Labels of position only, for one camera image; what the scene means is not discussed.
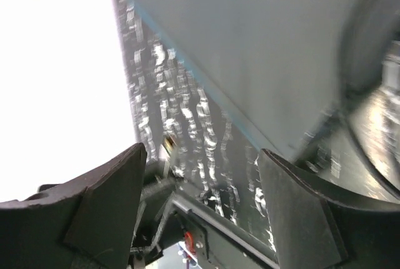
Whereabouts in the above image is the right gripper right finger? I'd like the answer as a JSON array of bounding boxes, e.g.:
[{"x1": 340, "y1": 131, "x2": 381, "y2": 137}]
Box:
[{"x1": 258, "y1": 149, "x2": 399, "y2": 268}]

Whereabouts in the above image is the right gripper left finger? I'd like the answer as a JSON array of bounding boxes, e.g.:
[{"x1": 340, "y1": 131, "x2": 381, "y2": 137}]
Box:
[{"x1": 1, "y1": 143, "x2": 147, "y2": 268}]

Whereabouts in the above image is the dark blue network switch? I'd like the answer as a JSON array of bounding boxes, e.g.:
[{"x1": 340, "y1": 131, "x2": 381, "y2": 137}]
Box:
[{"x1": 133, "y1": 0, "x2": 399, "y2": 158}]

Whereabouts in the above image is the black ethernet cable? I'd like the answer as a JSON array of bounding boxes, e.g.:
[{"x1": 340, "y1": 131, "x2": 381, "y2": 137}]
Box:
[{"x1": 339, "y1": 0, "x2": 400, "y2": 195}]

